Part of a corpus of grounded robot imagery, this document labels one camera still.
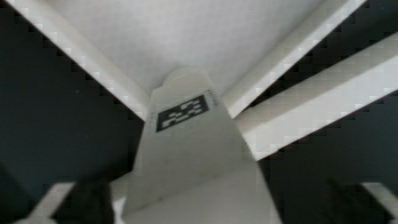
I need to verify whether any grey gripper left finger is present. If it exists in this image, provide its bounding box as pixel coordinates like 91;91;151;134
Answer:
12;181;115;224

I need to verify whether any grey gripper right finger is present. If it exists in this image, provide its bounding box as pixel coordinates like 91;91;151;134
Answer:
327;180;398;224

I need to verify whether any white desk tabletop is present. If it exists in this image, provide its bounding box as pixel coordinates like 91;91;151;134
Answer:
5;0;366;116

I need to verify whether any white desk leg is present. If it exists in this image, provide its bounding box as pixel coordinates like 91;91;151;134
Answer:
123;67;282;224

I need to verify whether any white front rail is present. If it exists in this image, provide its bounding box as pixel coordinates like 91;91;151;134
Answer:
236;33;398;160

